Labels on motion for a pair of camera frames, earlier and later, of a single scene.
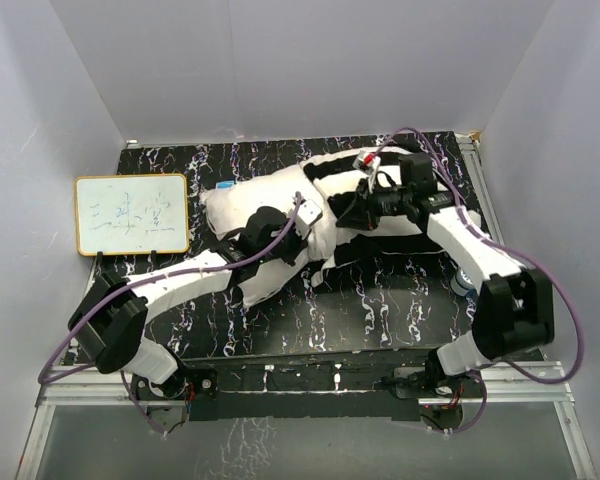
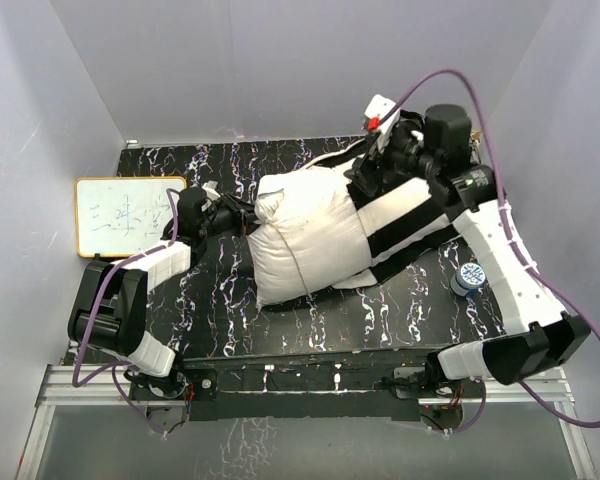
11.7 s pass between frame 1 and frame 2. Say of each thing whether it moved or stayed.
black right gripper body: moved
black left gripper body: moved
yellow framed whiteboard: stayed
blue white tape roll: stayed
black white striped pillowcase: moved
